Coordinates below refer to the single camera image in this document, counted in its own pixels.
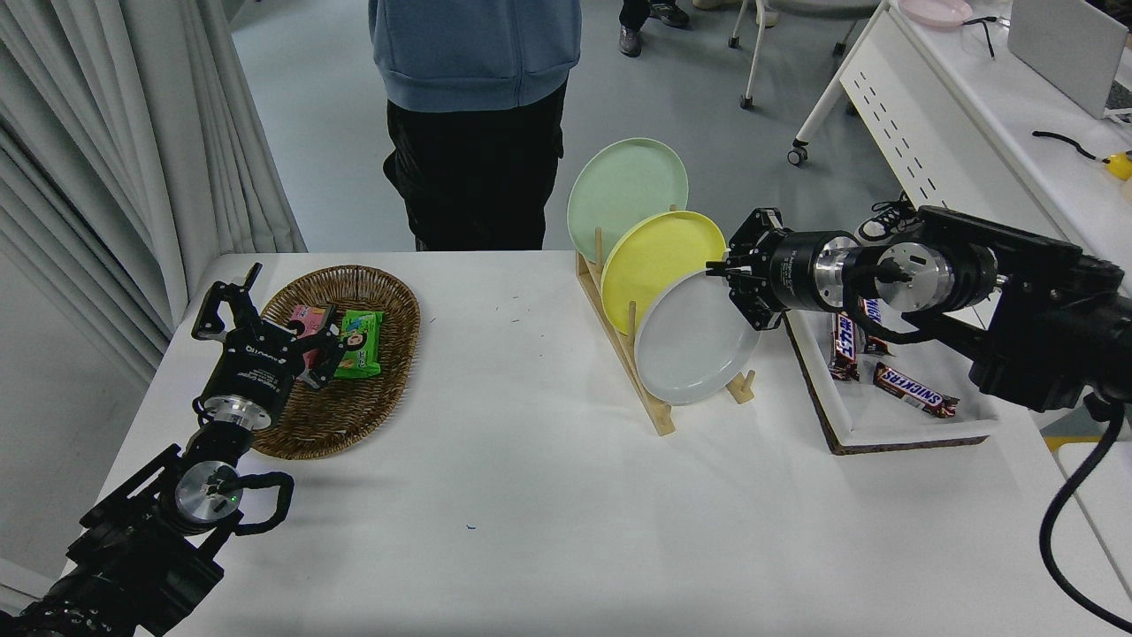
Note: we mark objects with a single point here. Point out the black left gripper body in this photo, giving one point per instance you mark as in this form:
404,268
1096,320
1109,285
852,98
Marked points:
256,367

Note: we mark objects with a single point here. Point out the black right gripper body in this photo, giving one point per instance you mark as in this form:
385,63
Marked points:
796,270

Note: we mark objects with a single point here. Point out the grey plate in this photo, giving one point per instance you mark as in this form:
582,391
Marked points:
690,345

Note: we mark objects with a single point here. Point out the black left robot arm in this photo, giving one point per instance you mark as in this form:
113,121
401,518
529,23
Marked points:
133,548

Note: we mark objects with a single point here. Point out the yellow plate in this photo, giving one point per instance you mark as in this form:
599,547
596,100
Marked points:
659,257

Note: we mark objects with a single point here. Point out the pale green plate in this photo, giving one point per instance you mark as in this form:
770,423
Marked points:
623,190

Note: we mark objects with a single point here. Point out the wooden plate rack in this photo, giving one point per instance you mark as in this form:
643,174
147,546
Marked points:
661,423

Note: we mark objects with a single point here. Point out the pink plate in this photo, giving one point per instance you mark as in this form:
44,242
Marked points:
933,11

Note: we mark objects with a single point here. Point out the green snack packet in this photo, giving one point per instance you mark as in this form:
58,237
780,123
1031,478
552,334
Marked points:
363,345

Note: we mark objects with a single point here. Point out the pink snack packet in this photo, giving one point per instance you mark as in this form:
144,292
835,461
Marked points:
305,317

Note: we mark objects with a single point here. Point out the brown wicker basket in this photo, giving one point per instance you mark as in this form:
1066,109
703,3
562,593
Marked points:
354,416

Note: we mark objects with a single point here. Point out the Snickers chocolate bar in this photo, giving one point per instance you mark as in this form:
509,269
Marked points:
911,387
873,310
845,349

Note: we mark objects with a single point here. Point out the person's foot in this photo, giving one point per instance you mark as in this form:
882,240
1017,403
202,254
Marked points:
880,226

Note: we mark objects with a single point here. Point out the white rectangular tray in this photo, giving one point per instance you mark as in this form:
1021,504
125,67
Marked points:
884,425

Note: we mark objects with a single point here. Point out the white wheeled chair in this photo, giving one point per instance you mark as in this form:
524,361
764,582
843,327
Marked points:
753,53

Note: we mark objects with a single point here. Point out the white curtain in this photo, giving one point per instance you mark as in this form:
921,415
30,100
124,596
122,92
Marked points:
133,133

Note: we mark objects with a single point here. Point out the white desk with perforated panel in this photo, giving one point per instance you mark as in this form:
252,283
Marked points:
973,133

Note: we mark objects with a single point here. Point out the person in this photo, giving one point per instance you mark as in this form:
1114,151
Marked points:
630,40
478,53

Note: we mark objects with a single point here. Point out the yellow round object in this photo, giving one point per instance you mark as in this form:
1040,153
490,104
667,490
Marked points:
1120,166

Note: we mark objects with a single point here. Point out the grey laptop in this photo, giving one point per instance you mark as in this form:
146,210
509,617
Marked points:
1061,44

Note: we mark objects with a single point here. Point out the small white table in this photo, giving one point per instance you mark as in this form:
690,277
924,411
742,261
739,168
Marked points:
1101,522

